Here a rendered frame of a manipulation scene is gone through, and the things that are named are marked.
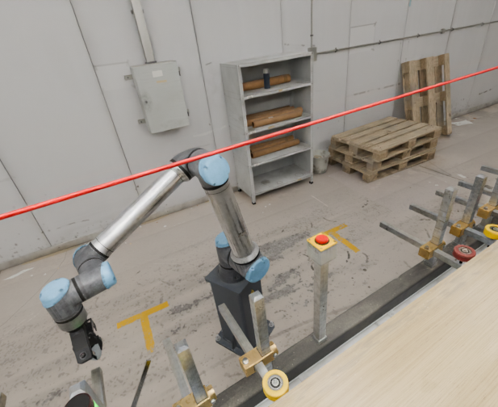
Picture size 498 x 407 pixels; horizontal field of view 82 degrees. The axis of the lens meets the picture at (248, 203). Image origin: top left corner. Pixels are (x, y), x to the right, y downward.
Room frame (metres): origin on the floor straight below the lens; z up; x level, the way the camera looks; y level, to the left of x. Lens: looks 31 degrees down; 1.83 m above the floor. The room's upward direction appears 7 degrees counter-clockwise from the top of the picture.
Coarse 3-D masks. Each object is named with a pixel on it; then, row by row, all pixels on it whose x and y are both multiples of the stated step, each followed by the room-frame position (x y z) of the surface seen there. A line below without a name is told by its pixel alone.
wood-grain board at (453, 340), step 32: (480, 256) 0.87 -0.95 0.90; (448, 288) 0.73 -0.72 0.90; (480, 288) 0.71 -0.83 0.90; (416, 320) 0.62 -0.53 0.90; (448, 320) 0.60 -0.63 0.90; (480, 320) 0.59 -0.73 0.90; (352, 352) 0.53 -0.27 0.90; (384, 352) 0.52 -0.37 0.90; (416, 352) 0.51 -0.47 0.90; (448, 352) 0.50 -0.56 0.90; (480, 352) 0.48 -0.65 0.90; (320, 384) 0.45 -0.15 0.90; (352, 384) 0.44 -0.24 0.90; (384, 384) 0.43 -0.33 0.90; (416, 384) 0.42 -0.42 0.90; (448, 384) 0.41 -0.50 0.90; (480, 384) 0.40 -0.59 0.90
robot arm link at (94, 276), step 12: (84, 264) 0.81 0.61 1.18; (96, 264) 0.80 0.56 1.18; (108, 264) 0.79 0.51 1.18; (84, 276) 0.74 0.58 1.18; (96, 276) 0.74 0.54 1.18; (108, 276) 0.75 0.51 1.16; (84, 288) 0.71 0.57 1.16; (96, 288) 0.72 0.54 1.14; (108, 288) 0.75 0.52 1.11; (84, 300) 0.70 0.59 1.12
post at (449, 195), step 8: (448, 192) 1.04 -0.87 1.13; (456, 192) 1.04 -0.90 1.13; (448, 200) 1.04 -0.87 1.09; (440, 208) 1.06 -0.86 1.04; (448, 208) 1.03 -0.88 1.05; (440, 216) 1.05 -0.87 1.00; (448, 216) 1.04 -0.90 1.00; (440, 224) 1.04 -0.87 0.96; (440, 232) 1.03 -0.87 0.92; (432, 240) 1.05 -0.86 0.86; (440, 240) 1.03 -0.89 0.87; (432, 264) 1.03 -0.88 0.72
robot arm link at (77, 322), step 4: (84, 308) 0.71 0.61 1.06; (84, 312) 0.70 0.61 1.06; (80, 316) 0.68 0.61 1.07; (84, 316) 0.69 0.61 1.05; (76, 320) 0.67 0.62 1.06; (80, 320) 0.67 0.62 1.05; (84, 320) 0.68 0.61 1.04; (56, 324) 0.66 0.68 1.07; (60, 324) 0.65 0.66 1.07; (64, 324) 0.65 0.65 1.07; (68, 324) 0.65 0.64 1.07; (72, 324) 0.66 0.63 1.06; (76, 324) 0.66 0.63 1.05; (80, 324) 0.67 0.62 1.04; (60, 328) 0.66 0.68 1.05; (64, 328) 0.65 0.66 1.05; (68, 328) 0.65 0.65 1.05; (72, 328) 0.65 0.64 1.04; (76, 328) 0.66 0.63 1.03
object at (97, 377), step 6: (90, 372) 0.60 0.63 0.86; (96, 372) 0.60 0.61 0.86; (102, 372) 0.61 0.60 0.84; (96, 378) 0.58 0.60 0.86; (102, 378) 0.59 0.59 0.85; (96, 384) 0.56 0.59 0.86; (102, 384) 0.56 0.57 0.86; (96, 390) 0.54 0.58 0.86; (102, 390) 0.54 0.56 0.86; (102, 396) 0.52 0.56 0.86; (102, 402) 0.50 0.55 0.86
